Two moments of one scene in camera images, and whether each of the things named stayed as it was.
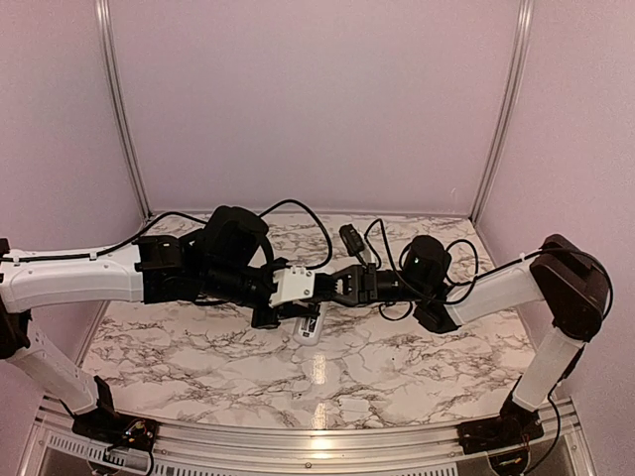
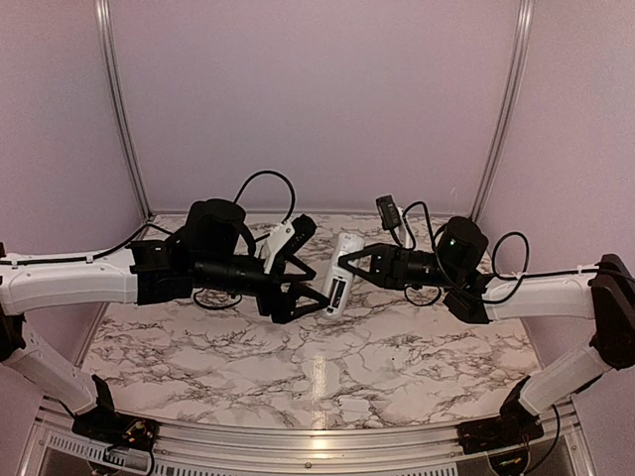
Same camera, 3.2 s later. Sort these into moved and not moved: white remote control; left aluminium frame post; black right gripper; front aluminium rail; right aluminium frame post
Moved: white remote control; black right gripper
Not moved: right aluminium frame post; front aluminium rail; left aluminium frame post
